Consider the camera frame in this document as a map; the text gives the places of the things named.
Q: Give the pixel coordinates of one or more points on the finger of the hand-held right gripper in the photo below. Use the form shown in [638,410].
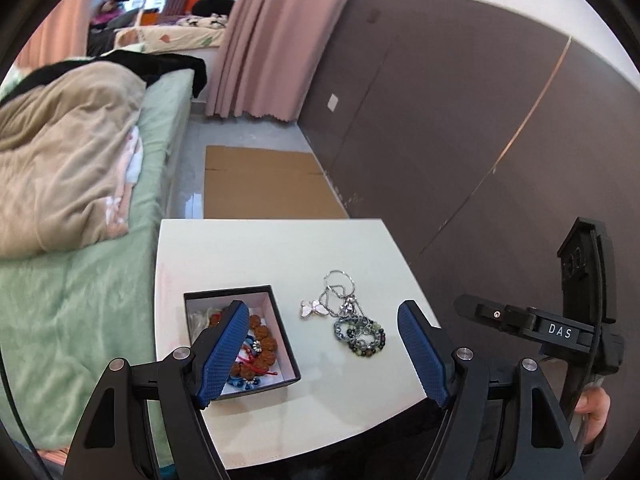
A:
[495,316]

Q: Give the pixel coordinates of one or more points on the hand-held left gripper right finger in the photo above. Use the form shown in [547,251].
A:
[422,355]

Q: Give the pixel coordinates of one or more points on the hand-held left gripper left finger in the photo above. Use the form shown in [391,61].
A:
[223,355]

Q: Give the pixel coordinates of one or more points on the black jewelry box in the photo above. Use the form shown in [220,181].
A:
[280,330]

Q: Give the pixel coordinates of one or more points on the person's right hand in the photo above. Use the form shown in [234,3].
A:
[595,412]

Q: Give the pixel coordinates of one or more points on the green bed mattress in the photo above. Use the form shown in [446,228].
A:
[75,300]

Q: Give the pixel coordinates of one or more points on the flat cardboard sheet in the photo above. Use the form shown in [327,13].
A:
[270,185]

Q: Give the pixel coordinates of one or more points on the beige blanket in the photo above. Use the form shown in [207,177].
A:
[65,160]

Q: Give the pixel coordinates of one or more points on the black garment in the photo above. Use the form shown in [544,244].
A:
[165,67]

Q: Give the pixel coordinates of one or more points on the pink curtain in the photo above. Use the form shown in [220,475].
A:
[60,25]
[270,40]

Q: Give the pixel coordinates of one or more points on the floral bedding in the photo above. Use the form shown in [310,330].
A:
[170,35]

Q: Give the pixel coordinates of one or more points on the white wall outlet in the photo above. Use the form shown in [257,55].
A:
[333,102]

